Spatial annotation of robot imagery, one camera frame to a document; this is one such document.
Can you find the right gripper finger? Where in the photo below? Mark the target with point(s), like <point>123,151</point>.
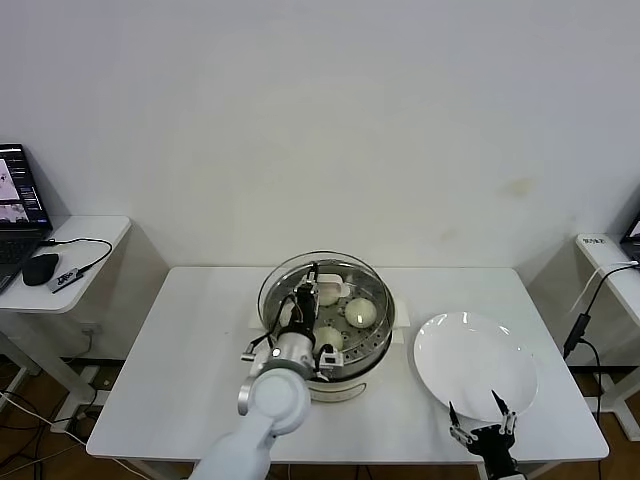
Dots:
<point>460,432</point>
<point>507,420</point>

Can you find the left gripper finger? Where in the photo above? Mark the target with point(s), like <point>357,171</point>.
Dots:
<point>306,291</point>

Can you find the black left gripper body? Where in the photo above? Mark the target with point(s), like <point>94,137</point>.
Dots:
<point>304,317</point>

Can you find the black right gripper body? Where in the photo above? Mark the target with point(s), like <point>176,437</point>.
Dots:
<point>492,445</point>

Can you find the white steamed baozi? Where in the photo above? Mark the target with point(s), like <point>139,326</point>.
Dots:
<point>286,315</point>
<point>331,339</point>
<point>360,313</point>
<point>327,299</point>

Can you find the round glass pot lid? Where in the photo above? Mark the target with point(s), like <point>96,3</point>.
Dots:
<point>332,285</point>

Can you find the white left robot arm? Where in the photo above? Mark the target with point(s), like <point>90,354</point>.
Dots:
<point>275,400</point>

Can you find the stainless steel steamer basket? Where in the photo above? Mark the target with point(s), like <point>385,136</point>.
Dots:
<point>370,361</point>

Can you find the steel steamer pot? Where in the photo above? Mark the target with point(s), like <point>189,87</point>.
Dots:
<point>350,392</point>

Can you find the white round plate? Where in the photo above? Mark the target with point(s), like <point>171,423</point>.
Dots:
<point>465,360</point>

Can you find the white side table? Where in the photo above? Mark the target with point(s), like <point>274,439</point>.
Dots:
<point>85,260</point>
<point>625,300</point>

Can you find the black laptop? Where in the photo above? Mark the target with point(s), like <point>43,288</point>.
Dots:
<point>631,245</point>
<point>20,200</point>

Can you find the grey usb hub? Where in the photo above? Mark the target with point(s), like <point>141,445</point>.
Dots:
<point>66,280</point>

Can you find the black computer mouse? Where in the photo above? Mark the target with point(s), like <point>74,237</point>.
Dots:
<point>40,270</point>

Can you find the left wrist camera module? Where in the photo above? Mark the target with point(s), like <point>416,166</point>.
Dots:
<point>331,360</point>

